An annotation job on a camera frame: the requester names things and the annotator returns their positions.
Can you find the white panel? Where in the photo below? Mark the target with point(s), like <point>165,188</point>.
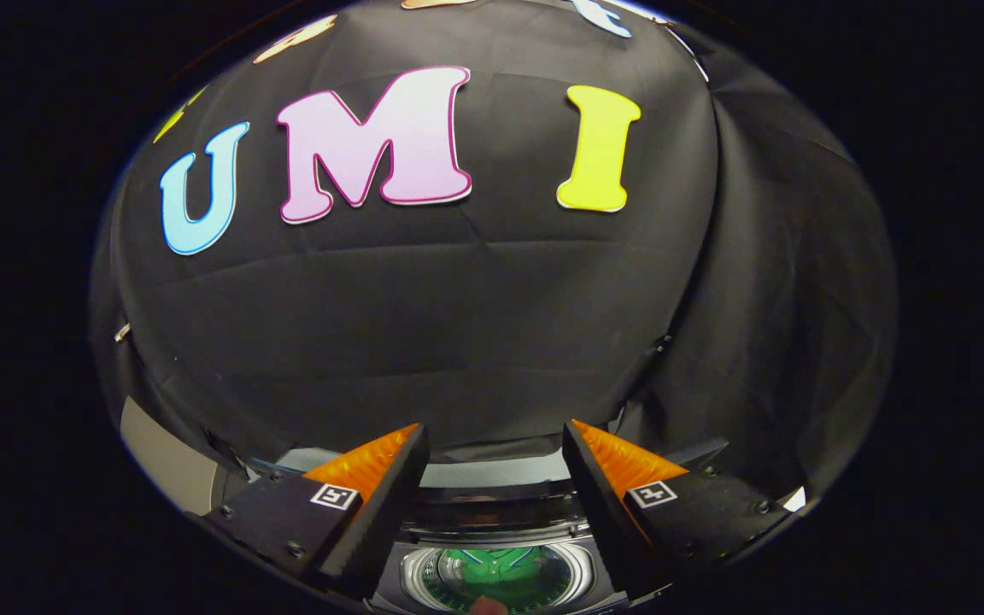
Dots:
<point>796,500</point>

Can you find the grey cabinet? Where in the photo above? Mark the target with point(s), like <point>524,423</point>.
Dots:
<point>167,461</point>

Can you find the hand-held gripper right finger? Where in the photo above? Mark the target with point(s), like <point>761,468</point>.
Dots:
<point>599,512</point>

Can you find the grey top-load washing machine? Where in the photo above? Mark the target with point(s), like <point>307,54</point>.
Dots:
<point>492,534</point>

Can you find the black backdrop cloth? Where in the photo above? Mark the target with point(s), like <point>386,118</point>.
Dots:
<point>458,325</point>

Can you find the silver clip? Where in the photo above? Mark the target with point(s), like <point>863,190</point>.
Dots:
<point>122,331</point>

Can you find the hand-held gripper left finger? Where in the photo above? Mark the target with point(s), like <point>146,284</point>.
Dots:
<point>389,512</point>

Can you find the green polo shirt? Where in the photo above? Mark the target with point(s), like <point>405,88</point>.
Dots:
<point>500,576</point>

